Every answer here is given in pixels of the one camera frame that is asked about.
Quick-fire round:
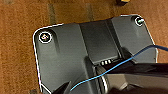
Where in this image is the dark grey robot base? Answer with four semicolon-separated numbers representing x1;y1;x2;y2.
32;13;156;94

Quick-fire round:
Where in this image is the blue cable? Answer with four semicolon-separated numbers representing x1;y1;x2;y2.
69;44;168;93

